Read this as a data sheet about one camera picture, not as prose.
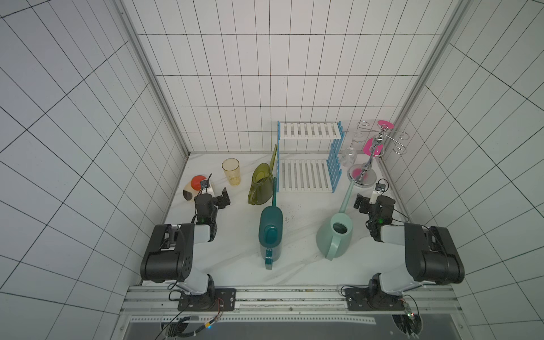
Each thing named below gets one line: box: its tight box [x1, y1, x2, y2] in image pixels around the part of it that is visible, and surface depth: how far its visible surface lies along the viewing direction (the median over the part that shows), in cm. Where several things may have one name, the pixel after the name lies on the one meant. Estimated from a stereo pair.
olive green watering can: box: [247, 143, 278, 206], surface depth 96 cm
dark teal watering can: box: [258, 177, 284, 270], surface depth 75 cm
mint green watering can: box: [315, 180, 355, 261], surface depth 76 cm
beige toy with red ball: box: [182, 174, 215, 202], surface depth 103 cm
